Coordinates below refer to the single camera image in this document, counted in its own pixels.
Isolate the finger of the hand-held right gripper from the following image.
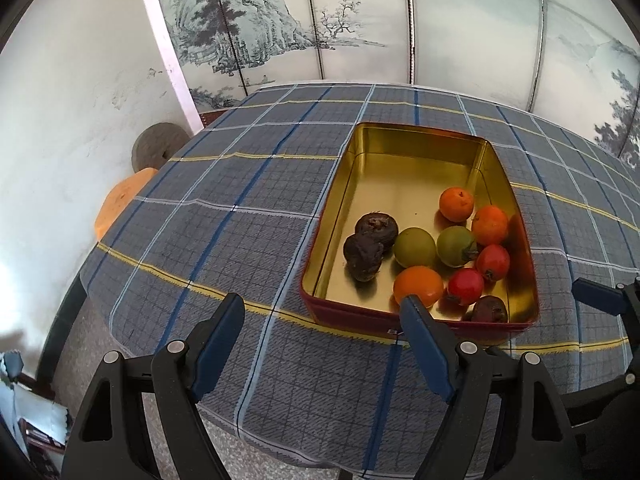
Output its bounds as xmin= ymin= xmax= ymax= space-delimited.
xmin=571 ymin=275 xmax=640 ymax=356
xmin=560 ymin=369 xmax=640 ymax=431

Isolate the red persimmon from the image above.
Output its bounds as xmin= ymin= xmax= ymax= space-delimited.
xmin=446 ymin=267 xmax=485 ymax=307
xmin=475 ymin=244 xmax=511 ymax=282

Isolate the smooth green fruit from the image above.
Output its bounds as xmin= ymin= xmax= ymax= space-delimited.
xmin=393 ymin=227 xmax=437 ymax=268

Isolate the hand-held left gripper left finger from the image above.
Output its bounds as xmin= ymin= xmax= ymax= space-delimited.
xmin=60 ymin=292 xmax=246 ymax=480

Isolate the round stone millstone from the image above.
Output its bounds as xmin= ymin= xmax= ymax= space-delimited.
xmin=132 ymin=122 xmax=192 ymax=171

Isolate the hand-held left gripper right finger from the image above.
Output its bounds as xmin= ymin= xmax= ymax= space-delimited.
xmin=399 ymin=295 xmax=586 ymax=480

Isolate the orange tangerine with stem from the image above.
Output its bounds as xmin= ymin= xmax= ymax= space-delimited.
xmin=439 ymin=187 xmax=475 ymax=223

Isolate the orange persimmon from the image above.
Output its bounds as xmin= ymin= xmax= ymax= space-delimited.
xmin=471 ymin=205 xmax=510 ymax=246

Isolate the white sheet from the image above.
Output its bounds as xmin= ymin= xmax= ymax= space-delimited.
xmin=0 ymin=352 xmax=71 ymax=443

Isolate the dark brown torn fruit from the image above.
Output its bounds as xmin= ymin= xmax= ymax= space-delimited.
xmin=355 ymin=213 xmax=400 ymax=251

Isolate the smooth orange fruit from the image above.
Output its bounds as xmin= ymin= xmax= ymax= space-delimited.
xmin=393 ymin=266 xmax=445 ymax=308

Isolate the small dark brown fruit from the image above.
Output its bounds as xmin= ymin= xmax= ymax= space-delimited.
xmin=470 ymin=296 xmax=509 ymax=324

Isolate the gold tin box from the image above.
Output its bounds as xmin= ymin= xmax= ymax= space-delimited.
xmin=300 ymin=122 xmax=541 ymax=336

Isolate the blue plaid tablecloth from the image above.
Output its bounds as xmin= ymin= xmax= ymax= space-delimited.
xmin=80 ymin=82 xmax=640 ymax=478

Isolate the orange round stool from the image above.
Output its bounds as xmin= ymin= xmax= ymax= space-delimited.
xmin=94 ymin=167 xmax=160 ymax=242

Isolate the green persimmon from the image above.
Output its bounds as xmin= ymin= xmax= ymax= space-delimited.
xmin=436 ymin=225 xmax=479 ymax=268

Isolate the painted folding screen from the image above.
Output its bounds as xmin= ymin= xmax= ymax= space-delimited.
xmin=135 ymin=0 xmax=640 ymax=171

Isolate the dark brown wrinkled fruit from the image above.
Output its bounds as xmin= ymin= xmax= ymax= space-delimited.
xmin=343 ymin=234 xmax=385 ymax=282

